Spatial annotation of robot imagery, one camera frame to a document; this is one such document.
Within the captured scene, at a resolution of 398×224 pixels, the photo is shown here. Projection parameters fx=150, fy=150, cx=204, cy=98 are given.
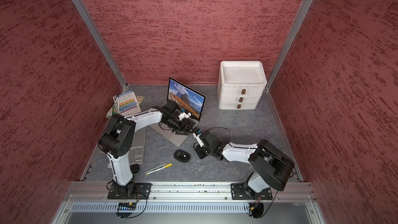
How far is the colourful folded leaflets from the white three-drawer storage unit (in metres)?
0.61

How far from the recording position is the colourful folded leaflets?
105 cm

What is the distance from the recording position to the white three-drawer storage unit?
912 mm
